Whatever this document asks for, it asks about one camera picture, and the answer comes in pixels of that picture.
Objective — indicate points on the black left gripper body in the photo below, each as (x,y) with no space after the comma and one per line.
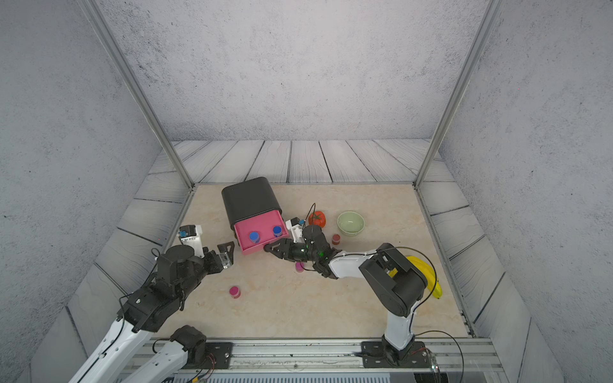
(211,263)

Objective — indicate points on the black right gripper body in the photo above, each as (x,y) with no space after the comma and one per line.
(300,253)

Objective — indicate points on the small blue paint can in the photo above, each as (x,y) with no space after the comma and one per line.
(277,231)

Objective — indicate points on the magenta paint can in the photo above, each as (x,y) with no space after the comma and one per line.
(235,292)

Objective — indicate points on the black pink drawer cabinet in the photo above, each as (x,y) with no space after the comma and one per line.
(252,206)

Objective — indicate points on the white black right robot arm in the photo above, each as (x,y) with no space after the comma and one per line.
(398,284)

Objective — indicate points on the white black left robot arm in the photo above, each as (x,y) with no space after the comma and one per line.
(178,272)

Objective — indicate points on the red tomato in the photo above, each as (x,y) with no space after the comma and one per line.
(317,218)

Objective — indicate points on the green bowl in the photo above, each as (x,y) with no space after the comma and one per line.
(350,223)

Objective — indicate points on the yellow banana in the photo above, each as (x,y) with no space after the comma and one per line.
(433,284)

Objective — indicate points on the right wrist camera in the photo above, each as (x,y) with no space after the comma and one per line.
(295,229)

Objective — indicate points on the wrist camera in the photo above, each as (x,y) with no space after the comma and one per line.
(295,229)
(191,235)

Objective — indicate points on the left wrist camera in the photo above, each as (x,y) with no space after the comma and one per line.
(191,235)

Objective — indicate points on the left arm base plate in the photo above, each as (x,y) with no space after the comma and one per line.
(205,356)

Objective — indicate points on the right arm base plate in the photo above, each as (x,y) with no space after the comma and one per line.
(380,354)

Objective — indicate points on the aluminium front rail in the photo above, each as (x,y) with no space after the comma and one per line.
(462,360)

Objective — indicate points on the right metal frame post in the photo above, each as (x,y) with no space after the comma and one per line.
(473,56)

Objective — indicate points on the metal frame post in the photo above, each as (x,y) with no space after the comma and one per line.
(473,56)
(109,43)

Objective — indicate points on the left metal frame post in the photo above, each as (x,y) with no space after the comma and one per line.
(109,43)

